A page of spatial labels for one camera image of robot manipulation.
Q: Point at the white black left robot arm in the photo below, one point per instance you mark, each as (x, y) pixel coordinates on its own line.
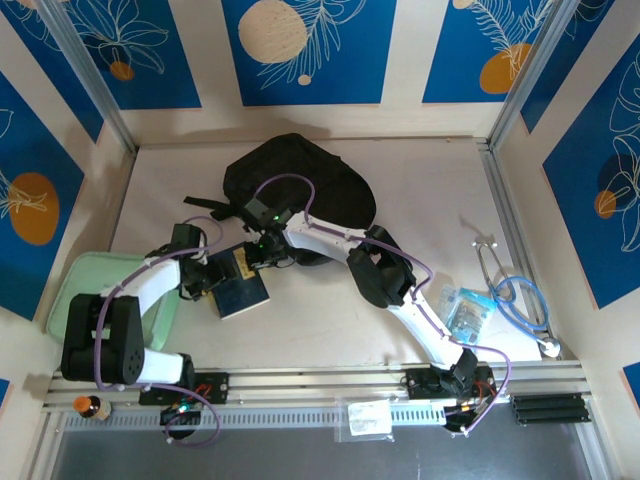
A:
(150, 285)

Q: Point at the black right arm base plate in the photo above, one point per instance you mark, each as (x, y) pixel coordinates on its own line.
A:
(420, 382)

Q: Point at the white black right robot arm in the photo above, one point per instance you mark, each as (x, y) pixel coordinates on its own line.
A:
(425, 320)

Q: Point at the white left camera bracket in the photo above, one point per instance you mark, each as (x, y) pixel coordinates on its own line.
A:
(200, 255)

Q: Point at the clear plastic packet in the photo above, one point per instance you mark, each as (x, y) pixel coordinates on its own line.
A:
(445, 300)

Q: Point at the blue tube stethoscope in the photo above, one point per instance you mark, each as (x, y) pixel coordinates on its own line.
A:
(552, 346)

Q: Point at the dark blue book yellow label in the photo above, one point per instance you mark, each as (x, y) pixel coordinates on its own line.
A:
(240, 300)

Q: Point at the short aluminium table rail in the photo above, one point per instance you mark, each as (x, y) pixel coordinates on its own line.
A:
(505, 200)

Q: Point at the mint green zip pouch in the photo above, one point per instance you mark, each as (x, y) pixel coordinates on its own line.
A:
(75, 300)

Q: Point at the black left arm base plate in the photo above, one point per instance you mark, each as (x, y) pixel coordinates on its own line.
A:
(215, 387)

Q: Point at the clear bag with paper label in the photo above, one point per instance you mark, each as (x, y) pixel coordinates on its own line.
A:
(367, 417)

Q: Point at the long aluminium table rail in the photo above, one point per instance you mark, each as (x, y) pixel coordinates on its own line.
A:
(310, 382)

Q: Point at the black backpack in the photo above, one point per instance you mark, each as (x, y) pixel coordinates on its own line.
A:
(325, 170)

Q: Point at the black ribbed block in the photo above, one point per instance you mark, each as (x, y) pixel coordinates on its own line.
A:
(547, 410)

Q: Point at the brown bottle orange cap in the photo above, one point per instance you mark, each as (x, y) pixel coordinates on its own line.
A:
(95, 407)

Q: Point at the aluminium frame post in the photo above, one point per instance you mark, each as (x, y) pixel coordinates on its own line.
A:
(85, 70)
(530, 65)

